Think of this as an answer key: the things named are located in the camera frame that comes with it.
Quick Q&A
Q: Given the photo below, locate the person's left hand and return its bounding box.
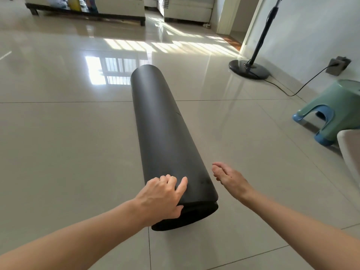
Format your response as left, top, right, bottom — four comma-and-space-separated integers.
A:
133, 174, 188, 227

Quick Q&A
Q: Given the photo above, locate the glass top coffee table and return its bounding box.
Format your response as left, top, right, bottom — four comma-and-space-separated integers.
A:
24, 0, 146, 26

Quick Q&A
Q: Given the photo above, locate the person's right hand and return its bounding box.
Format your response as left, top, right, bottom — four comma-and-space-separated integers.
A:
211, 161, 255, 204

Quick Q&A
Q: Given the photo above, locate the black power cable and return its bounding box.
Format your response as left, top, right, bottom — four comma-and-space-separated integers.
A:
261, 63, 338, 97

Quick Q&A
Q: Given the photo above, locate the white door frame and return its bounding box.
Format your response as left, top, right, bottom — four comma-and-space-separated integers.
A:
216, 0, 266, 54

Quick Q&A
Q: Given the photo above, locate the black yoga mat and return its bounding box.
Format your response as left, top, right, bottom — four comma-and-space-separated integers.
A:
130, 64, 219, 232

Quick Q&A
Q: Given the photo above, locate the person's right forearm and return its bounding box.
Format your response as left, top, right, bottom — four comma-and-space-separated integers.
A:
244, 191, 360, 270

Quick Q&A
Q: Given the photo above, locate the person's left forearm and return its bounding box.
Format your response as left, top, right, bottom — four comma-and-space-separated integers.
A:
0, 199, 147, 270

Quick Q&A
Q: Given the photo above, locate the wall power socket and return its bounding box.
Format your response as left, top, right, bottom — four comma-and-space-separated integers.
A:
325, 56, 351, 76

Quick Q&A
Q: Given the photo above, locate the blue plastic stool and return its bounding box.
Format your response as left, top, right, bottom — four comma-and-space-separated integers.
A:
292, 105, 335, 147

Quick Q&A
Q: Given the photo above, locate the teal green plastic stool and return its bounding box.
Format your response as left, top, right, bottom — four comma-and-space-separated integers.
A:
297, 79, 360, 141

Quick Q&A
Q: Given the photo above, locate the black standing fan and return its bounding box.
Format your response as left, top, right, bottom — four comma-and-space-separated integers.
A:
228, 0, 286, 80

